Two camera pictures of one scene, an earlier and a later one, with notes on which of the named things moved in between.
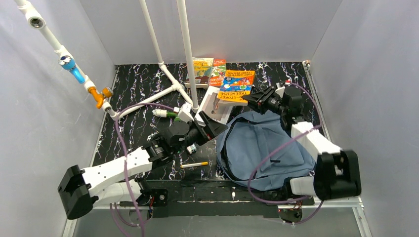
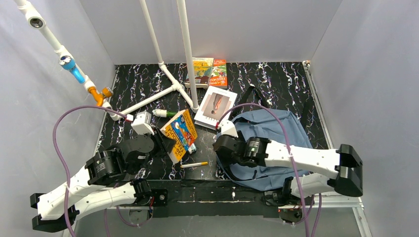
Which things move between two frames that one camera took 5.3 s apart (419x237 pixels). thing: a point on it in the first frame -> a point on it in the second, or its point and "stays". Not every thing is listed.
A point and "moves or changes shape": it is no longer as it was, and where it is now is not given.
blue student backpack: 258,150 stays
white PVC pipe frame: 36,21 stays
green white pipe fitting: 163,113 stays
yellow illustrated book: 202,67 stays
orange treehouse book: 235,84 moves or changes shape
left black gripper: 207,127 -> 158,138
